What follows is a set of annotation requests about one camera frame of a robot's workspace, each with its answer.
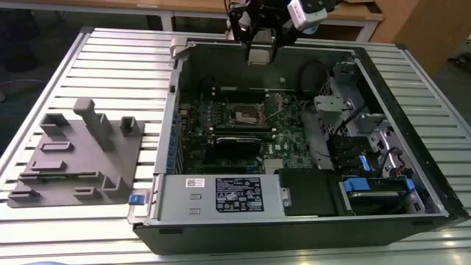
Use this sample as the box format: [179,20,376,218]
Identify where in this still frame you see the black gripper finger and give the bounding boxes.
[271,16,295,64]
[229,8,259,60]

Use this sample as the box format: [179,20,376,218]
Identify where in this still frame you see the silver CPU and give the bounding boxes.
[248,41,276,66]

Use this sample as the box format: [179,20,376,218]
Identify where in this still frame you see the CPU socket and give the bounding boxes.
[228,102,268,126]

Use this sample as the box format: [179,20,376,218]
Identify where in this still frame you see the wooden desk white legs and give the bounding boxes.
[13,0,173,33]
[171,0,386,42]

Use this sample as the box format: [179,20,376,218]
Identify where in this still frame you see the silver drive cage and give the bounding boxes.
[317,62,391,139]

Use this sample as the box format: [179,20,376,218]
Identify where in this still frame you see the green motherboard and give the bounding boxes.
[177,89,320,175]

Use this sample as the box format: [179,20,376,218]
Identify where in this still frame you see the wooden cabinet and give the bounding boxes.
[370,0,471,77]

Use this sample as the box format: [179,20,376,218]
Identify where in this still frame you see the black graphics card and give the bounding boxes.
[215,136,263,164]

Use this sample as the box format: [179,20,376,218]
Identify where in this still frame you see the black disk bay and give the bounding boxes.
[325,135,380,175]

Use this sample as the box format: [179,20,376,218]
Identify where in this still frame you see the silver finned heat sink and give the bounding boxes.
[261,157,284,169]

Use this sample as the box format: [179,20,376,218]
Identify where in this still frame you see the hard disk in blue carrier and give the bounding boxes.
[340,176,416,216]

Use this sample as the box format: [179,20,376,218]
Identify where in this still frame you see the grey power supply unit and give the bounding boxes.
[147,174,288,221]

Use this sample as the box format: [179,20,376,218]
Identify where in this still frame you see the grey parts rack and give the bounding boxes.
[5,98,147,209]

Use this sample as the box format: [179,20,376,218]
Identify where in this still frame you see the black PC case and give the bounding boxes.
[127,37,471,256]

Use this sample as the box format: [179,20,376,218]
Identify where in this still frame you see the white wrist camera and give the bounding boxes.
[287,0,336,31]

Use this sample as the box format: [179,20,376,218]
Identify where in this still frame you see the silver metal bracket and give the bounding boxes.
[313,95,354,113]

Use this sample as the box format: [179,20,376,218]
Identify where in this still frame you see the thick black cable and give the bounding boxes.
[331,104,366,137]

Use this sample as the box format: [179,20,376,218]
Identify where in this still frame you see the black wire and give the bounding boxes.
[379,147,403,174]

